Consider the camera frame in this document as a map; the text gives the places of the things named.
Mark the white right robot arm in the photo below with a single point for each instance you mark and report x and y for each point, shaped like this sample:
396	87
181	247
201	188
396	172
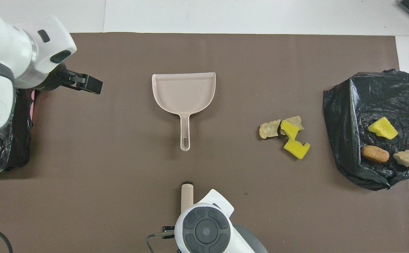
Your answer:
204	232

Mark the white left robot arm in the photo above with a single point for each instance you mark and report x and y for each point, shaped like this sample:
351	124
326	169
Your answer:
0	52

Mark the yellow notched sponge piece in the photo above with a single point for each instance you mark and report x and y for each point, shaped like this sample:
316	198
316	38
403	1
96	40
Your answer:
296	149

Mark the beige hand brush black bristles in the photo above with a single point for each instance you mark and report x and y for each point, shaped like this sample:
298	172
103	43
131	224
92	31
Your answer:
187	195

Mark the pink bin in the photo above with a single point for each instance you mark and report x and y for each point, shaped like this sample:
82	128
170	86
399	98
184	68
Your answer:
32	109

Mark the beige plastic dustpan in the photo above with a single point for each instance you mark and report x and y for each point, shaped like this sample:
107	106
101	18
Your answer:
183	91

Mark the brown paper table mat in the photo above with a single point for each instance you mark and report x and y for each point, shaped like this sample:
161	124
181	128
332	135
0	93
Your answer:
225	52

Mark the black trash bag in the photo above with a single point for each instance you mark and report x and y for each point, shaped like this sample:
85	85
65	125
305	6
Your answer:
341	105
0	154

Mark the tan striped bread piece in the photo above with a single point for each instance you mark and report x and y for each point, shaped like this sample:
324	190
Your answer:
407	158

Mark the yellow sponge with green side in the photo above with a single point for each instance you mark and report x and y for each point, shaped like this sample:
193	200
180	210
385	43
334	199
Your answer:
383	128

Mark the brown nugget shaped toy food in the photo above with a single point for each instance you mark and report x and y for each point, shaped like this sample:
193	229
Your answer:
375	154

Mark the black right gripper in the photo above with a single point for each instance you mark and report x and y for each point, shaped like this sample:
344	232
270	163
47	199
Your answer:
168	232

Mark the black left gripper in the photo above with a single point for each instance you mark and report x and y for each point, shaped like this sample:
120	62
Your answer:
57	80

